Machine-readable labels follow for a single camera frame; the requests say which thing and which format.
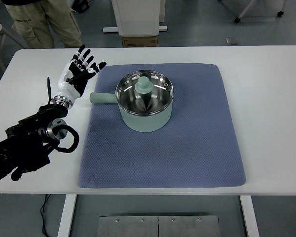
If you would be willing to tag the wheeled chair base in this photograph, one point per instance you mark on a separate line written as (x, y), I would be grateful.
(244, 10)

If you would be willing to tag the left white table leg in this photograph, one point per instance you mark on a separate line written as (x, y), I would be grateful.
(67, 216)

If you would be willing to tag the white table leg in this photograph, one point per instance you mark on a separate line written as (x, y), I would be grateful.
(249, 216)
(67, 216)

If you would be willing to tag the person in khaki trousers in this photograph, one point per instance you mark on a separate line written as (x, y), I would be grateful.
(33, 20)

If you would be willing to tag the white cabinet pedestal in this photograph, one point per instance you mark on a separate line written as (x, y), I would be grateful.
(138, 18)

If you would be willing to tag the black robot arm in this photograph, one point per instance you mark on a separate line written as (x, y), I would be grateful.
(27, 147)

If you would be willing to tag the green pot with handle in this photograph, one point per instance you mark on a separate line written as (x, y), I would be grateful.
(144, 98)

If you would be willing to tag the cardboard box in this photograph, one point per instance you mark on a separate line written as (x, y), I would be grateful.
(140, 41)

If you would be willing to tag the metal base plate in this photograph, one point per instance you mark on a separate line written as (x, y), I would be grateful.
(159, 226)

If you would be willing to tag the metal floor socket plate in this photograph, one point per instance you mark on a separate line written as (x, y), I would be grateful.
(232, 41)

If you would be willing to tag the blue quilted mat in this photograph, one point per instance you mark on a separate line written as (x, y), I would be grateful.
(196, 148)

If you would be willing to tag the right white table leg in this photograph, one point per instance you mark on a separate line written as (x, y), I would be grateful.
(249, 216)

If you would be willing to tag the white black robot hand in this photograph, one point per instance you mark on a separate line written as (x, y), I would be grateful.
(75, 76)

